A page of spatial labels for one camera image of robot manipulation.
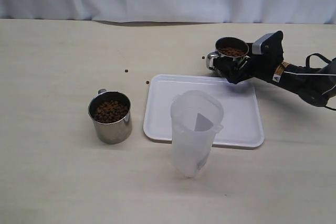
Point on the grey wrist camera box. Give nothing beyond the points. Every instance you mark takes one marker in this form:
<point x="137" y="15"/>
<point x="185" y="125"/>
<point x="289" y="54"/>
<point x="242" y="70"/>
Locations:
<point x="258" y="47"/>

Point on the translucent plastic container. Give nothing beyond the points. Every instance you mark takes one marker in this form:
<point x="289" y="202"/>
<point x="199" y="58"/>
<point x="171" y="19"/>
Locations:
<point x="196" y="118"/>

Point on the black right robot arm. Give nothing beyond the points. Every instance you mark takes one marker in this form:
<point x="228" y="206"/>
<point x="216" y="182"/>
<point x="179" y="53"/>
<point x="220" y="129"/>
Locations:
<point x="314" y="86"/>

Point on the steel mug with kibble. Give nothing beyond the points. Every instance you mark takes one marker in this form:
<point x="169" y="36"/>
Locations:
<point x="110" y="112"/>
<point x="230" y="48"/>

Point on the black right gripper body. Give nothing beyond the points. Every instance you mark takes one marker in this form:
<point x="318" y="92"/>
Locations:
<point x="266" y="67"/>

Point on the white plastic tray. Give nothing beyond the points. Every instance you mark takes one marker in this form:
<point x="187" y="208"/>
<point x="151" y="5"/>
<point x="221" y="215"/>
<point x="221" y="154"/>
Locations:
<point x="242" y="126"/>

